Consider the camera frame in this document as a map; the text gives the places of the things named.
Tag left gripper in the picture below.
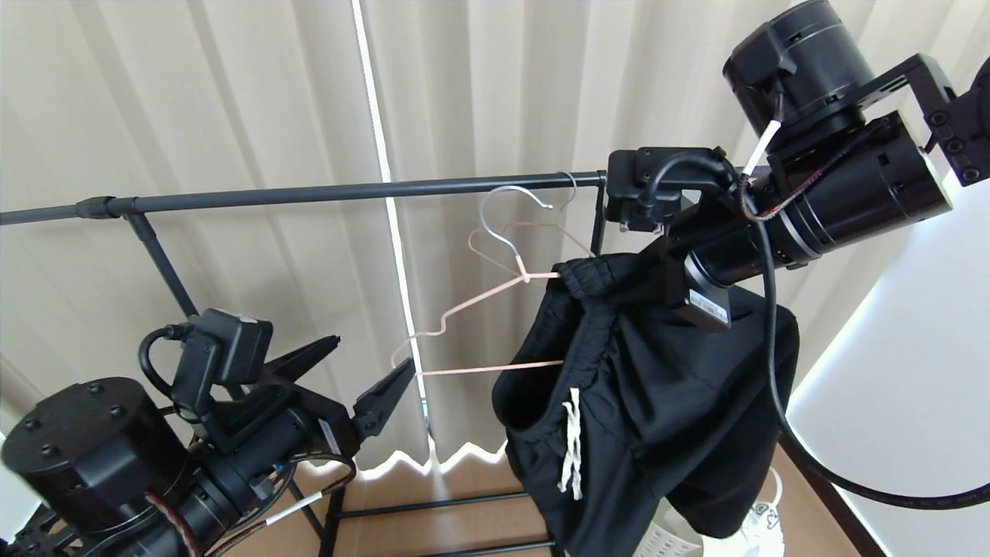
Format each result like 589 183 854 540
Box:
131 334 418 557

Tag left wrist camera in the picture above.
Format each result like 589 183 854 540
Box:
172 309 274 453

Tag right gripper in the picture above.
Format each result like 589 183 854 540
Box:
664 111 954 333

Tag black clothes rack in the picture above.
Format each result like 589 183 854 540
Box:
0 170 612 557

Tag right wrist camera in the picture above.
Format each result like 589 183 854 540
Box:
606 147 697 234

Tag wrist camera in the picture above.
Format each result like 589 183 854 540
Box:
172 309 274 453
606 147 697 234

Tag black shorts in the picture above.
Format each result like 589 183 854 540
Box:
492 251 801 557

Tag pink clothes hanger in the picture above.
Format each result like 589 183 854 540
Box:
466 170 598 278
389 184 567 380

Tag black cable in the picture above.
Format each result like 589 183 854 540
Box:
138 325 191 399
642 151 990 511

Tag white laundry basket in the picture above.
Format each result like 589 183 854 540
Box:
633 466 786 557

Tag beige curtain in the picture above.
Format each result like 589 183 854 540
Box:
0 0 990 484

